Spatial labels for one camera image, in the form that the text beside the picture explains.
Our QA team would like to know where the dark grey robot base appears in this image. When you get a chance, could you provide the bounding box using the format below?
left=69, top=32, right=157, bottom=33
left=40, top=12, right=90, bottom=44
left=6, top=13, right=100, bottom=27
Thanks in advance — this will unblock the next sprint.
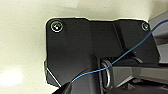
left=42, top=18, right=161, bottom=94

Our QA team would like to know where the small base bolt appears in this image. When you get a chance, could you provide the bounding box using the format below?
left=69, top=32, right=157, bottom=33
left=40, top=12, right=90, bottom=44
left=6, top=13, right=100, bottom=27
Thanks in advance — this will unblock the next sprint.
left=140, top=21, right=150, bottom=31

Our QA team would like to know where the large shiny base bolt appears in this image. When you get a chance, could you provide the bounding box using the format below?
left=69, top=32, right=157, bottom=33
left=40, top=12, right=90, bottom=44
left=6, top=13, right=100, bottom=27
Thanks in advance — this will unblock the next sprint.
left=48, top=19, right=65, bottom=34

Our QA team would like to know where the thin blue cable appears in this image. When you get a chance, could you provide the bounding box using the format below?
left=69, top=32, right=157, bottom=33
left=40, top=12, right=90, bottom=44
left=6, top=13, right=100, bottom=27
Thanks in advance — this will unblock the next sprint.
left=70, top=23, right=168, bottom=84

